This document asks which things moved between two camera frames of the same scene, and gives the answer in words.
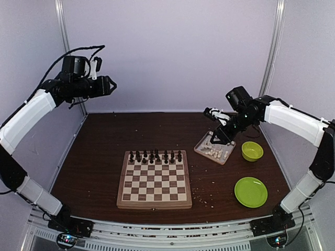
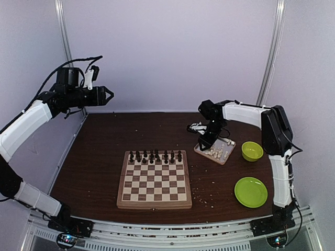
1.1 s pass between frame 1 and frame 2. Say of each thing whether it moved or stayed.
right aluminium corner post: stayed
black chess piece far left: stayed
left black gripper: moved
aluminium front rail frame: stayed
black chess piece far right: stayed
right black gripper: moved
